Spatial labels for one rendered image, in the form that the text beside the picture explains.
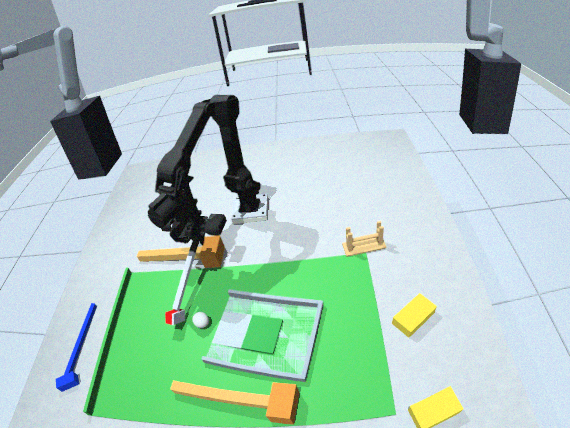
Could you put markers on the white golf ball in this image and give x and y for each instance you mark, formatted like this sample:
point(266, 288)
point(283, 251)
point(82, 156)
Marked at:
point(200, 319)

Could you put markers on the yellow rectangular block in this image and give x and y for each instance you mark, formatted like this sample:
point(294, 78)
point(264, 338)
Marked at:
point(435, 409)
point(414, 315)

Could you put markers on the orange wooden mallet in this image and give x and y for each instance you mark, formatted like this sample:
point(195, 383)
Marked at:
point(210, 253)
point(281, 404)

